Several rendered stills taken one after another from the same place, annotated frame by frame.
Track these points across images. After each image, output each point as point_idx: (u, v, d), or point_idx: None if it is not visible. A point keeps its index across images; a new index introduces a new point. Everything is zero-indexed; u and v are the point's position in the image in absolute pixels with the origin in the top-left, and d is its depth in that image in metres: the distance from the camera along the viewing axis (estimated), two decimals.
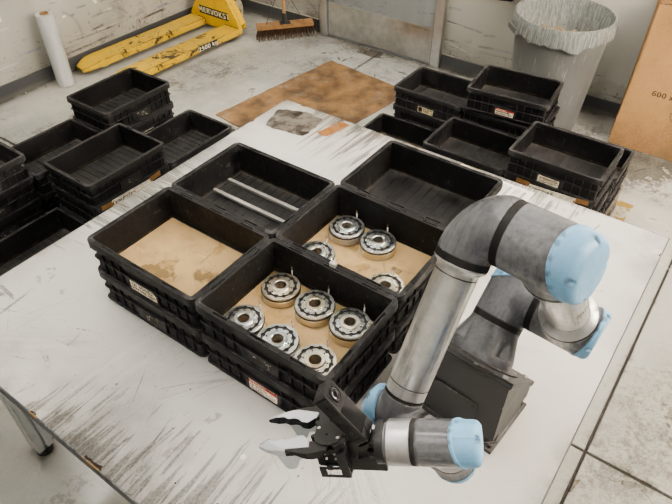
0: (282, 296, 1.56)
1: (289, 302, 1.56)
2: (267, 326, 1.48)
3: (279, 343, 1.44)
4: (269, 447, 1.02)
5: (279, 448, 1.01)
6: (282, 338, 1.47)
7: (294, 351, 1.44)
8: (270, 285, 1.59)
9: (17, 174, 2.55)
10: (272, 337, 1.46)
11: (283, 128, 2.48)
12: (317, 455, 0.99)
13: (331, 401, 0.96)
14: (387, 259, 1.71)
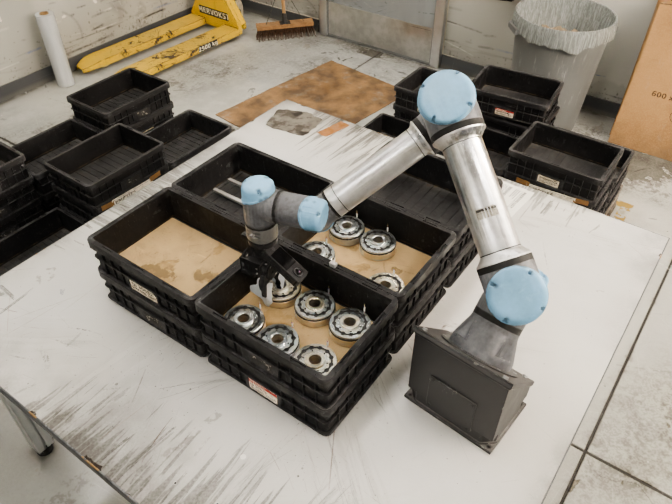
0: (282, 296, 1.56)
1: (289, 302, 1.56)
2: (267, 326, 1.48)
3: (279, 343, 1.44)
4: (282, 286, 1.59)
5: (284, 280, 1.58)
6: (282, 338, 1.47)
7: (294, 351, 1.44)
8: None
9: (17, 174, 2.55)
10: (272, 337, 1.46)
11: (283, 128, 2.48)
12: None
13: (302, 268, 1.47)
14: (387, 259, 1.71)
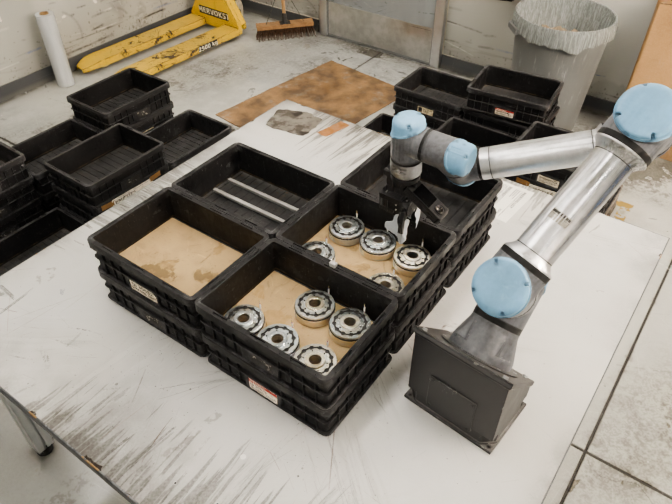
0: (414, 265, 1.65)
1: None
2: (267, 326, 1.48)
3: (279, 343, 1.44)
4: (416, 222, 1.60)
5: (419, 216, 1.59)
6: (282, 338, 1.47)
7: (294, 351, 1.44)
8: (402, 255, 1.68)
9: (17, 174, 2.55)
10: (272, 337, 1.46)
11: (283, 128, 2.48)
12: None
13: (443, 206, 1.47)
14: (387, 259, 1.71)
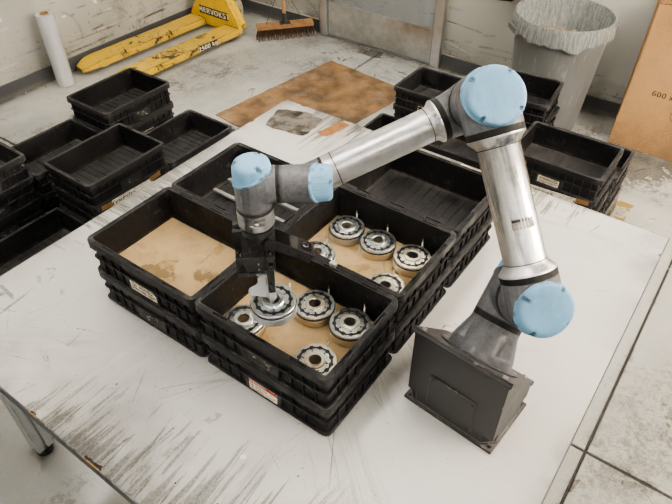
0: (414, 265, 1.65)
1: None
2: None
3: (275, 304, 1.35)
4: None
5: None
6: (278, 298, 1.37)
7: (291, 312, 1.34)
8: (402, 255, 1.68)
9: (17, 174, 2.55)
10: (268, 297, 1.37)
11: (283, 128, 2.48)
12: None
13: (306, 241, 1.32)
14: (387, 259, 1.71)
